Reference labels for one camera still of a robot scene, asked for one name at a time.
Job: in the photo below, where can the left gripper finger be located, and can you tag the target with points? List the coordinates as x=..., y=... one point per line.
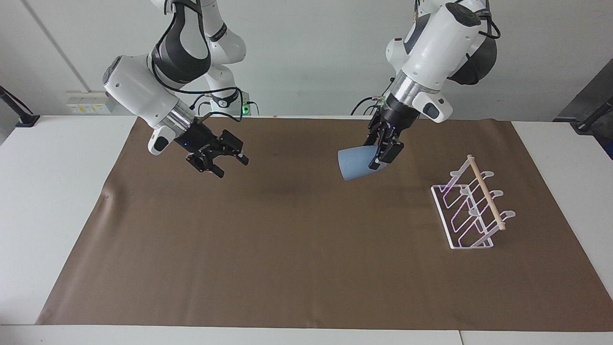
x=391, y=151
x=374, y=153

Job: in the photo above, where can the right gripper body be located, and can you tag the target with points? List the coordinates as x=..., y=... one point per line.
x=201, y=140

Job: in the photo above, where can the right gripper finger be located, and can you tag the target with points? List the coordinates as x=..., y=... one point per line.
x=207, y=165
x=232, y=143

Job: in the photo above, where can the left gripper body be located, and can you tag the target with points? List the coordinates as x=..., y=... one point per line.
x=395, y=120

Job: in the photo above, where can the light blue cup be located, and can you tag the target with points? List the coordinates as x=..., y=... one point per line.
x=357, y=164

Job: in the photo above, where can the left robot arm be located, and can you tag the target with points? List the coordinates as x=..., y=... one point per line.
x=438, y=52

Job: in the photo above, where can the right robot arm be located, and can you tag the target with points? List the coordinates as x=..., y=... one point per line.
x=139, y=86

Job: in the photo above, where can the black stand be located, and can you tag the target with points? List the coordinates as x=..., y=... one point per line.
x=21, y=115
x=591, y=120

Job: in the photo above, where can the white wall socket box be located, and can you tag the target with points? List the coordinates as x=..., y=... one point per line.
x=88, y=103

